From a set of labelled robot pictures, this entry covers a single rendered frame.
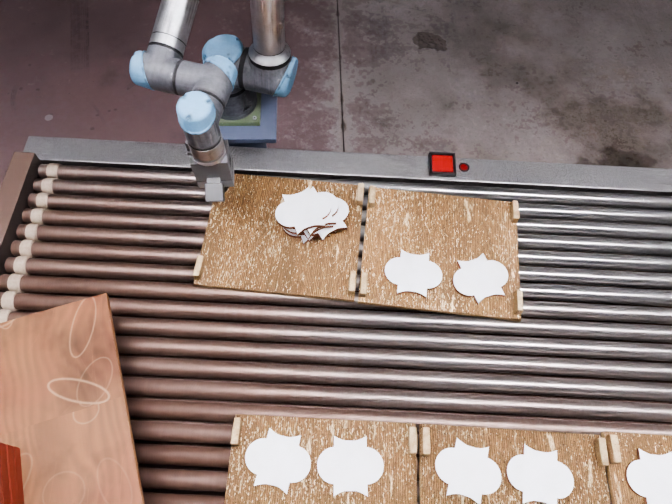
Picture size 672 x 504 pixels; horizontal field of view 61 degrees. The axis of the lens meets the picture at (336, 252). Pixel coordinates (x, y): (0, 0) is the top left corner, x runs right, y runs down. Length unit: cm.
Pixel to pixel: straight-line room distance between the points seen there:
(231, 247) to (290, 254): 16
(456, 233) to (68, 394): 101
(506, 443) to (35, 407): 102
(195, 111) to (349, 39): 227
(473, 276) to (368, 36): 216
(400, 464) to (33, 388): 80
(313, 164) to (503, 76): 187
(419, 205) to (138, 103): 195
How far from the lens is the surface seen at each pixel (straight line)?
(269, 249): 149
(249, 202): 157
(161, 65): 131
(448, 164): 168
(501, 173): 172
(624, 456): 149
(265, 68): 162
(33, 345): 142
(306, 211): 146
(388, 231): 152
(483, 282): 149
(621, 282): 167
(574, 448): 144
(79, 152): 182
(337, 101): 306
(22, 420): 138
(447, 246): 153
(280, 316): 143
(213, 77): 126
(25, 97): 341
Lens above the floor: 225
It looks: 62 degrees down
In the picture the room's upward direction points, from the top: 3 degrees clockwise
